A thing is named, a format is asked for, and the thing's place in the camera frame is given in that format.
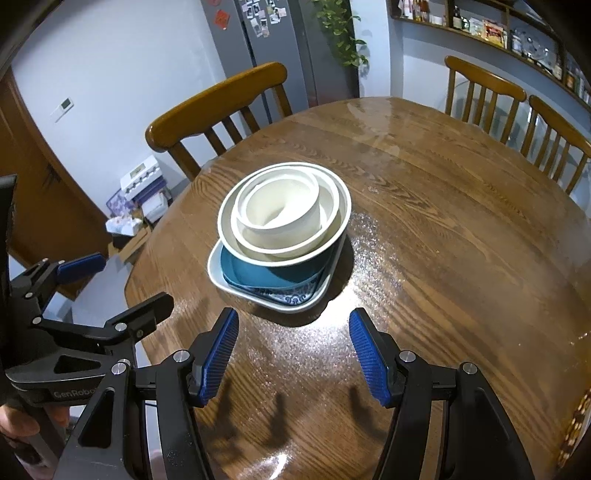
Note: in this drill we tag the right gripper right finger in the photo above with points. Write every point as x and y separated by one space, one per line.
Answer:
377 355

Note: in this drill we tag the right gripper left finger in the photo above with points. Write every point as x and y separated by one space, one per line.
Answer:
211 351

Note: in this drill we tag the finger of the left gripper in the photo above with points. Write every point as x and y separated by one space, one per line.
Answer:
141 320
79 269

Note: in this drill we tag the patterned square plate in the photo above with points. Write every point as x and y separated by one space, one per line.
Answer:
290 290

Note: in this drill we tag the medium white bowl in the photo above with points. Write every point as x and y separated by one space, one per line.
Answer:
330 202

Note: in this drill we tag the large white bowl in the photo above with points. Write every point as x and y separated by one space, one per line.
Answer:
335 231

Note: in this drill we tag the blue oval dish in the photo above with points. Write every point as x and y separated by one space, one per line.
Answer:
253 277

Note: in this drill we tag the left hand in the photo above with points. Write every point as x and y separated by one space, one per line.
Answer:
17 424

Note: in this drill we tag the dark wooden door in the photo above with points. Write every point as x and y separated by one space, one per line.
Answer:
54 218

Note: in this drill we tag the boxes pile on floor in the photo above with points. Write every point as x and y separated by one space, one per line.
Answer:
141 201

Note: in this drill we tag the left wooden chair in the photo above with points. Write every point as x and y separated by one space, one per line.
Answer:
200 113

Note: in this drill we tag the wooden chair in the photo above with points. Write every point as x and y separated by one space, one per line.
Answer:
200 113
561 151
484 90

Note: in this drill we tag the grey refrigerator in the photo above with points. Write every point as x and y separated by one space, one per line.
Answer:
247 34

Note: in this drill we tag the hanging green plant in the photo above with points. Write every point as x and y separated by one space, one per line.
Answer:
338 22

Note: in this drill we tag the wall shelf with jars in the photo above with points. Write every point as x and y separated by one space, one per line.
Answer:
510 26

